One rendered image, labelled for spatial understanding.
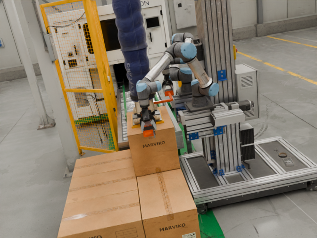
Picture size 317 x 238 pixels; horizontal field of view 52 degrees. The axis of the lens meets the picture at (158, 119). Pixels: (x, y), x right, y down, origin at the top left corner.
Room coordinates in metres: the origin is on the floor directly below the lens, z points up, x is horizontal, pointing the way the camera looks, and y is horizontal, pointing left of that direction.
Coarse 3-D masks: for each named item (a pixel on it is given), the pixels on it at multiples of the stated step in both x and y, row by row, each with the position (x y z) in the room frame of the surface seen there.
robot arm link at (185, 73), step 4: (180, 68) 3.20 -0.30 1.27; (184, 68) 3.19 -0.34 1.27; (188, 68) 3.18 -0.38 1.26; (180, 72) 3.17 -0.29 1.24; (184, 72) 3.13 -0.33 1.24; (188, 72) 3.13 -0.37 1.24; (180, 76) 3.16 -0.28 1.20; (184, 76) 3.13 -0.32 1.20; (188, 76) 3.13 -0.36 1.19; (180, 80) 3.18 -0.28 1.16; (184, 80) 3.14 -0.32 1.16; (188, 80) 3.13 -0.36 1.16
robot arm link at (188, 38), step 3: (186, 33) 3.43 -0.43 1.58; (189, 33) 3.43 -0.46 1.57; (186, 36) 3.39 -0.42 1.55; (189, 36) 3.37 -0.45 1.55; (192, 36) 3.39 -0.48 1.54; (186, 39) 3.36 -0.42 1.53; (189, 39) 3.34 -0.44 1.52; (192, 39) 3.35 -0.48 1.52; (192, 42) 3.35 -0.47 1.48; (174, 60) 3.11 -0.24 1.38; (177, 60) 3.09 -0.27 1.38; (180, 60) 3.08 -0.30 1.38; (177, 63) 3.10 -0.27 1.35; (180, 63) 3.09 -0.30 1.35; (183, 63) 3.08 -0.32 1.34
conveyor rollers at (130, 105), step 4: (128, 92) 5.34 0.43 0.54; (128, 96) 5.07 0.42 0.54; (128, 100) 4.88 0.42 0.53; (160, 100) 4.57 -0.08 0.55; (128, 104) 4.62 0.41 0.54; (132, 104) 4.62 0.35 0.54; (128, 108) 4.44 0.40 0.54; (132, 108) 4.44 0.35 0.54; (124, 112) 4.27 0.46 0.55; (124, 116) 4.16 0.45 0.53; (124, 120) 3.98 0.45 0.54; (124, 124) 3.81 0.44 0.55; (124, 128) 3.71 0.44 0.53; (124, 132) 3.55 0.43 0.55; (124, 136) 3.44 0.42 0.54; (124, 140) 3.35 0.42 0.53
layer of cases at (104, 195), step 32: (96, 160) 2.94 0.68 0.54; (128, 160) 2.82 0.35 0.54; (96, 192) 2.34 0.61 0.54; (128, 192) 2.26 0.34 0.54; (160, 192) 2.19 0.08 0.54; (64, 224) 1.98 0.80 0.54; (96, 224) 1.92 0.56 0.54; (128, 224) 1.88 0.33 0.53; (160, 224) 1.89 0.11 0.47; (192, 224) 1.91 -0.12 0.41
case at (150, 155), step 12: (168, 120) 2.67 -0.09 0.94; (132, 132) 2.54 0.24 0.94; (156, 132) 2.50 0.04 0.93; (168, 132) 2.50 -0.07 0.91; (132, 144) 2.48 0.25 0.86; (144, 144) 2.49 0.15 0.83; (156, 144) 2.49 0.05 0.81; (168, 144) 2.50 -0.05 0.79; (132, 156) 2.48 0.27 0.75; (144, 156) 2.49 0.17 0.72; (156, 156) 2.49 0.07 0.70; (168, 156) 2.50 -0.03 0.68; (144, 168) 2.49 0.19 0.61; (156, 168) 2.49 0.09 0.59; (168, 168) 2.50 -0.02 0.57
